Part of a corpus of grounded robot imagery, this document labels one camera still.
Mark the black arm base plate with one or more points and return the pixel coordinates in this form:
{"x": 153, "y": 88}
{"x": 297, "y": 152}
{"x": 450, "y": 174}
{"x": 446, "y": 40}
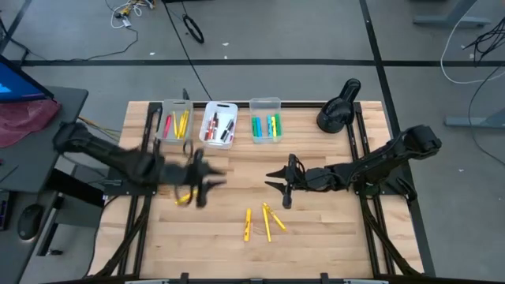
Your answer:
{"x": 394, "y": 183}
{"x": 118, "y": 189}

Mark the orange and white marker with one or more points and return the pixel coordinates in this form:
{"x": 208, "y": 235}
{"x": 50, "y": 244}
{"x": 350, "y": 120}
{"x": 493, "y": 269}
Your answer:
{"x": 207, "y": 130}

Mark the short yellow highlighter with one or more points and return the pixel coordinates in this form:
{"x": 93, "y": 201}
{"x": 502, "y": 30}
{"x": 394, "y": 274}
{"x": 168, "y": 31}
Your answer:
{"x": 274, "y": 127}

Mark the clear plastic bin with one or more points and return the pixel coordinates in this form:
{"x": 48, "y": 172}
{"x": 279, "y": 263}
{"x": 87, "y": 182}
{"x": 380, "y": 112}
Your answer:
{"x": 265, "y": 110}

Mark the black aluminium table frame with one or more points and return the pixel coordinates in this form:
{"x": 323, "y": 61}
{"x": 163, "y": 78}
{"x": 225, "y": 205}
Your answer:
{"x": 300, "y": 104}

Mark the black keyboard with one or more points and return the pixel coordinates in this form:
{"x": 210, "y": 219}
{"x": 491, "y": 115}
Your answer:
{"x": 4, "y": 211}

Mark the black desk lamp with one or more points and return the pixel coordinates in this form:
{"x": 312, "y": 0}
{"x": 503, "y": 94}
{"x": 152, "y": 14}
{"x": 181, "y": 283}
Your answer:
{"x": 335, "y": 114}

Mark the blue highlighter marker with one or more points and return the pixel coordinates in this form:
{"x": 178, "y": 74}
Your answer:
{"x": 259, "y": 127}

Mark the black side desk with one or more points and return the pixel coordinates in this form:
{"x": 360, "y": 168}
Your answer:
{"x": 59, "y": 114}

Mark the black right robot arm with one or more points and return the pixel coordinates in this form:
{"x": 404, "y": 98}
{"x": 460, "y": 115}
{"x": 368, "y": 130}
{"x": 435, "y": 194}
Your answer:
{"x": 386, "y": 158}

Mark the long yellow marker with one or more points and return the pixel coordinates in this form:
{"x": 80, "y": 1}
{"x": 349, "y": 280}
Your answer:
{"x": 267, "y": 225}
{"x": 278, "y": 221}

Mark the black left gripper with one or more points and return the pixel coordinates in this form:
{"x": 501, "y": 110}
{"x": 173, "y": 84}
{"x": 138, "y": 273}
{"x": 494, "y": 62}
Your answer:
{"x": 177, "y": 175}

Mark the grey plastic bin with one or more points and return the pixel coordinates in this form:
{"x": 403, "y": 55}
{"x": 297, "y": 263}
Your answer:
{"x": 165, "y": 140}

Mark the teal highlighter marker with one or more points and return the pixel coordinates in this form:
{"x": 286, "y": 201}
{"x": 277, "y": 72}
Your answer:
{"x": 269, "y": 125}

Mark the yellow marker with black print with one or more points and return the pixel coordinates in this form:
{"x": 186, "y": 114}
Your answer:
{"x": 183, "y": 199}

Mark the black computer mouse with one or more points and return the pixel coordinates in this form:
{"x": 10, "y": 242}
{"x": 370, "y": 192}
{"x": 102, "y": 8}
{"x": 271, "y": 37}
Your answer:
{"x": 31, "y": 221}

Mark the pink marker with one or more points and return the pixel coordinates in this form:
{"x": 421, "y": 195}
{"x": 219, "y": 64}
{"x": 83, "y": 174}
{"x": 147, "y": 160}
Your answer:
{"x": 167, "y": 126}

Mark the grey desk foot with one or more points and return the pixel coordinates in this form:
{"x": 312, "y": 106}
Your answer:
{"x": 450, "y": 20}
{"x": 473, "y": 121}

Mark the white plastic bin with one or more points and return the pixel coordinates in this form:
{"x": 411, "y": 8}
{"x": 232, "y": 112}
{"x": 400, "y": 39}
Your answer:
{"x": 219, "y": 114}

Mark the green highlighter marker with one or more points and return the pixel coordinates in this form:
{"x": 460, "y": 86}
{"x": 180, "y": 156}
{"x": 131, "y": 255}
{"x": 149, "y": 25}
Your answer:
{"x": 278, "y": 124}
{"x": 254, "y": 127}

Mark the pink cloth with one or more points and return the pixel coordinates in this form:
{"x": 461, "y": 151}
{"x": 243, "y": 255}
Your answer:
{"x": 23, "y": 122}

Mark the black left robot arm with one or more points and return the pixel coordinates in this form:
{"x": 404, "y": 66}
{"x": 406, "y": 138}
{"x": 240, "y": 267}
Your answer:
{"x": 102, "y": 152}

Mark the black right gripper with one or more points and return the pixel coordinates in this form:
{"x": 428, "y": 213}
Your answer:
{"x": 311, "y": 179}

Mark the blue-screen monitor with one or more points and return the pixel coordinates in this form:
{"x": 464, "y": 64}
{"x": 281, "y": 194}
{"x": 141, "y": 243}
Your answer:
{"x": 19, "y": 83}

